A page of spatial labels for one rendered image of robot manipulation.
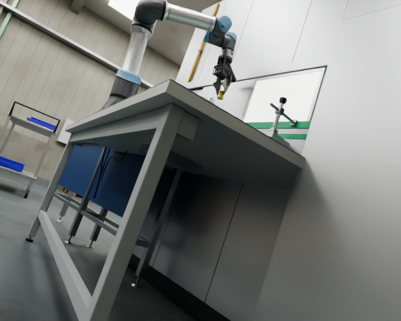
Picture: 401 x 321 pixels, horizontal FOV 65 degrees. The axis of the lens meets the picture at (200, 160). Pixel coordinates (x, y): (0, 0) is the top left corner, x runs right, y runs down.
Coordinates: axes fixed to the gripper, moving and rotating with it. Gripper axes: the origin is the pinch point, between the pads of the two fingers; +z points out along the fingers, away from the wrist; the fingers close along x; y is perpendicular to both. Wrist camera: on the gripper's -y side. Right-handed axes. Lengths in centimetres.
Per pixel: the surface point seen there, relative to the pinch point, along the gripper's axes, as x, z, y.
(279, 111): 52, 25, 32
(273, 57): 21.4, -26.1, -13.4
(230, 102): -0.9, 0.5, -12.1
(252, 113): 18.2, 10.1, -7.0
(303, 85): 46.4, -2.0, -2.2
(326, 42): 53, -26, -6
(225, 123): 58, 44, 73
